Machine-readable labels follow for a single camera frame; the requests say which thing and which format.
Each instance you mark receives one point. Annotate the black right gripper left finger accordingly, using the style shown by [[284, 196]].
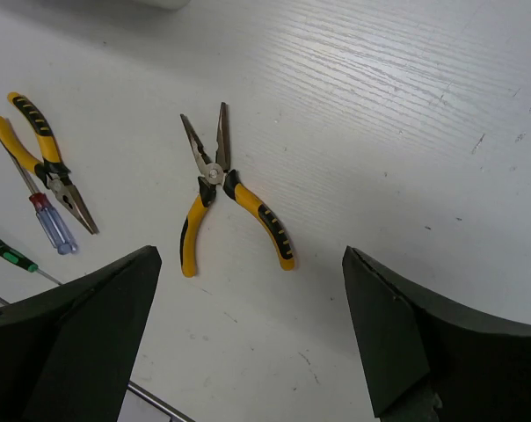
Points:
[[67, 354]]

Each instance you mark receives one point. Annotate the blue red handled screwdriver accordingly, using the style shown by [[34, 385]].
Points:
[[53, 225]]

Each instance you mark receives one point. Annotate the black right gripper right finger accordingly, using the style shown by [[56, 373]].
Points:
[[428, 358]]

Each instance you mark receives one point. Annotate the slim black green screwdriver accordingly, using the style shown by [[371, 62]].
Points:
[[18, 259]]

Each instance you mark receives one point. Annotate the yellow black needle-nose pliers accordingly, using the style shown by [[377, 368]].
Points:
[[216, 172]]

